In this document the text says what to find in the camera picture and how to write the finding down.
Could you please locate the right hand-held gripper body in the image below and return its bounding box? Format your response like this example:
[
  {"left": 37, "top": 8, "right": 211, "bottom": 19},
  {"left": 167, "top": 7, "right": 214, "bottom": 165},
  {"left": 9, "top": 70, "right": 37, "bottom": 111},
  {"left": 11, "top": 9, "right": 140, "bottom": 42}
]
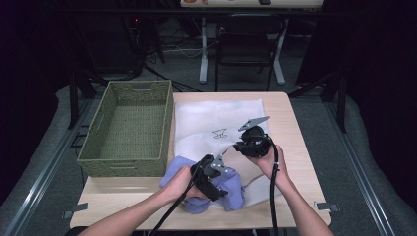
[{"left": 238, "top": 116, "right": 273, "bottom": 158}]

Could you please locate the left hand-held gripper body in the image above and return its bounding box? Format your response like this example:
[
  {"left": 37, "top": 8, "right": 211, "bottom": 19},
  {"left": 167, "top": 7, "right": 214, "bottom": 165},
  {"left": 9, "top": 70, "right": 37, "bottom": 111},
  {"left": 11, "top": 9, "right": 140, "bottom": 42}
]
[{"left": 190, "top": 153, "right": 230, "bottom": 200}]

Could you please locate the lavender cloth garment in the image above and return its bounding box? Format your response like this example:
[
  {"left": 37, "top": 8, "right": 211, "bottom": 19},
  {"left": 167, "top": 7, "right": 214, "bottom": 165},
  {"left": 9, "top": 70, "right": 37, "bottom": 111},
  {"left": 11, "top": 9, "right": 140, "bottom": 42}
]
[{"left": 159, "top": 155, "right": 246, "bottom": 215}]

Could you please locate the white mesh laundry bag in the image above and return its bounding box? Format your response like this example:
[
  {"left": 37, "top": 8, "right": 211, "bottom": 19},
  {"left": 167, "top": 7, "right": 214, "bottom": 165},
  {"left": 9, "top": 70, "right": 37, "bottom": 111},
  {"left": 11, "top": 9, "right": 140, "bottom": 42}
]
[{"left": 173, "top": 98, "right": 283, "bottom": 210}]

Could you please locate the green woven basket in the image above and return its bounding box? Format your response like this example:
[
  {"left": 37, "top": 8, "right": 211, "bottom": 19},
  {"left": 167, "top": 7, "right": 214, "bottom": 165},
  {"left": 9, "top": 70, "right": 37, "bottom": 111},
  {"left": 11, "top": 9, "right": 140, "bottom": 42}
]
[{"left": 76, "top": 80, "right": 174, "bottom": 178}]

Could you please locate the person's left hand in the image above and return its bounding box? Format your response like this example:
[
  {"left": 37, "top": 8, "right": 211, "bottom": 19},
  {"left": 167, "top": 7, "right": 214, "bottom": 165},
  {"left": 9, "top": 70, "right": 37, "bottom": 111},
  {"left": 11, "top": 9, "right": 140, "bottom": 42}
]
[{"left": 161, "top": 166, "right": 209, "bottom": 205}]

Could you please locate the person's right hand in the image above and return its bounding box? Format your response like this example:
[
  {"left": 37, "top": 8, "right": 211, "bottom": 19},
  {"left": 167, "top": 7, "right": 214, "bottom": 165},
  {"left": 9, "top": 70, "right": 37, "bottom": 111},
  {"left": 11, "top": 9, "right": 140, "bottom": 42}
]
[{"left": 245, "top": 147, "right": 291, "bottom": 190}]

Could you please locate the black metal stand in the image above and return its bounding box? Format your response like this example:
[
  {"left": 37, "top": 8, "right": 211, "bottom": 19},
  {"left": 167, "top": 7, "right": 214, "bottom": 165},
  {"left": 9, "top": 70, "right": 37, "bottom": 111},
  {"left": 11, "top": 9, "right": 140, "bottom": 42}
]
[
  {"left": 288, "top": 70, "right": 348, "bottom": 134},
  {"left": 67, "top": 70, "right": 109, "bottom": 131}
]

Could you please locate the black folding chair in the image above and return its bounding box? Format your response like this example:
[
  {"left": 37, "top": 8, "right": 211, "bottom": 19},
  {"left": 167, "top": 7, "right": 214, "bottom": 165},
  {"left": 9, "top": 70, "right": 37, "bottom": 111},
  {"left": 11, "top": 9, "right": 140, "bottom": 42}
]
[{"left": 214, "top": 13, "right": 288, "bottom": 92}]

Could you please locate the white desk with legs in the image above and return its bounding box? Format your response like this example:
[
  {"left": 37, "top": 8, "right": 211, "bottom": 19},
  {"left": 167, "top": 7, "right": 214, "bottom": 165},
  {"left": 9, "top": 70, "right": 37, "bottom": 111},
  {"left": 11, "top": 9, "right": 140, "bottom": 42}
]
[{"left": 180, "top": 0, "right": 324, "bottom": 87}]

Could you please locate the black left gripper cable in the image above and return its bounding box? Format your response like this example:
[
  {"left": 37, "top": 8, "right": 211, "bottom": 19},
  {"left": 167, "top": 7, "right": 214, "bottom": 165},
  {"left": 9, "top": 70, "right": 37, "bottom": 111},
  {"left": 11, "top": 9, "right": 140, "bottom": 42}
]
[{"left": 148, "top": 170, "right": 201, "bottom": 236}]

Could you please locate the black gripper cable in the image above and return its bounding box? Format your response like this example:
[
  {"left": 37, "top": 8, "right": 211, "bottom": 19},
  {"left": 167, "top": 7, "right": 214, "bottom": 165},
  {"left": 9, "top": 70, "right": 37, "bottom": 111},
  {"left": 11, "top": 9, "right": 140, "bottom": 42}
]
[
  {"left": 148, "top": 170, "right": 201, "bottom": 236},
  {"left": 268, "top": 136, "right": 280, "bottom": 236}
]

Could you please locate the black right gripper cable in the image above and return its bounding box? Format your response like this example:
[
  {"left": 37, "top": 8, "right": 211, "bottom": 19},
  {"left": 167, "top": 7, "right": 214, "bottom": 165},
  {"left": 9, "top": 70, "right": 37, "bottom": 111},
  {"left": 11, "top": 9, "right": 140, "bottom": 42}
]
[{"left": 268, "top": 136, "right": 280, "bottom": 236}]

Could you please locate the black floor cable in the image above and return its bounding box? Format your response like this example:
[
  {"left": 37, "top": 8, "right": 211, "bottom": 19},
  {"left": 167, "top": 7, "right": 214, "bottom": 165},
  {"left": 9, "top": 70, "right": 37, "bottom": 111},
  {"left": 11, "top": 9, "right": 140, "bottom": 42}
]
[{"left": 144, "top": 63, "right": 202, "bottom": 93}]

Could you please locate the grey metal floor rail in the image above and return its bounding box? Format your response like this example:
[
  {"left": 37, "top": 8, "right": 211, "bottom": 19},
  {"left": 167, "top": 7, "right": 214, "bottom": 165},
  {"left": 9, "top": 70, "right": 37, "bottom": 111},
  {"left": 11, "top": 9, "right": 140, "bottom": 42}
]
[
  {"left": 3, "top": 97, "right": 94, "bottom": 236},
  {"left": 324, "top": 101, "right": 396, "bottom": 236}
]

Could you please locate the white floor cable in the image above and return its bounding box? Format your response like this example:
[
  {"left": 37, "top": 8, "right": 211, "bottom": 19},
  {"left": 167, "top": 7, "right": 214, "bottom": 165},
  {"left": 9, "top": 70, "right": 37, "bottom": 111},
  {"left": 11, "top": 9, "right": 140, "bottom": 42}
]
[{"left": 161, "top": 44, "right": 203, "bottom": 59}]

